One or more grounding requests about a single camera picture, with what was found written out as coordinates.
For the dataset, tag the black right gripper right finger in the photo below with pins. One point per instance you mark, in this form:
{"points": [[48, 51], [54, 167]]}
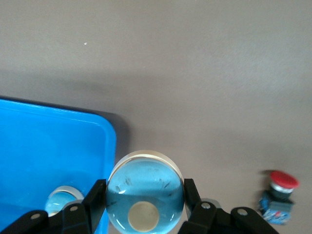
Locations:
{"points": [[192, 197]]}

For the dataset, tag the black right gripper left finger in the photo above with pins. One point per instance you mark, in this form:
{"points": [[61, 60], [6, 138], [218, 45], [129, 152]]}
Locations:
{"points": [[97, 200]]}

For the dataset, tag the light blue dome bell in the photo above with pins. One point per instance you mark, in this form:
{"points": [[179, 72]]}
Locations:
{"points": [[143, 185], [61, 195]]}

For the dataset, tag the blue plastic tray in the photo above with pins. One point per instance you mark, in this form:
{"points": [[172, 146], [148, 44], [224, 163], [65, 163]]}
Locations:
{"points": [[48, 146]]}

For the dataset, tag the red push button blue base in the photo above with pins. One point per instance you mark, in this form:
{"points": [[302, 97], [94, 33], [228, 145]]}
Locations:
{"points": [[284, 180]]}

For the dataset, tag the brown table mat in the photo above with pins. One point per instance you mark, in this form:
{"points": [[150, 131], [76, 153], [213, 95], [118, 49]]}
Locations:
{"points": [[195, 73]]}

